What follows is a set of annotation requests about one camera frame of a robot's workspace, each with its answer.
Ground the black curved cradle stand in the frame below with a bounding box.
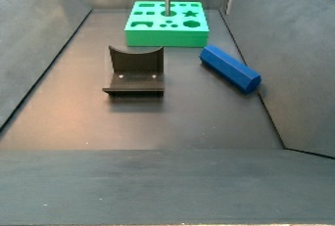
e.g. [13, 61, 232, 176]
[102, 47, 165, 95]

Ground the green shape sorter board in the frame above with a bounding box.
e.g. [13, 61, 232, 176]
[125, 1, 209, 47]

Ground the blue hexagonal prism block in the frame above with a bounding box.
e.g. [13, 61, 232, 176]
[198, 45, 261, 94]

